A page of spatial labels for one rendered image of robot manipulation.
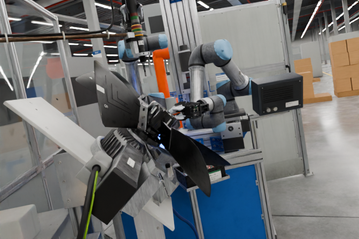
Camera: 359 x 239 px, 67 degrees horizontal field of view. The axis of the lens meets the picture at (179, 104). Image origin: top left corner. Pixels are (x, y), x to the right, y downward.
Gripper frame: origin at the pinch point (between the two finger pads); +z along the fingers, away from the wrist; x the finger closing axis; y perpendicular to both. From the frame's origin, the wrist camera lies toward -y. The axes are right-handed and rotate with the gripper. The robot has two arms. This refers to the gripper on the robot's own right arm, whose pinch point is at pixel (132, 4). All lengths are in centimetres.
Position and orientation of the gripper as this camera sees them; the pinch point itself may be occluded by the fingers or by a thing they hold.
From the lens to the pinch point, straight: 118.8
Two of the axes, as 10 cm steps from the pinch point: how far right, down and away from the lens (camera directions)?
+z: 2.4, 0.4, -9.7
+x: -9.5, 2.0, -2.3
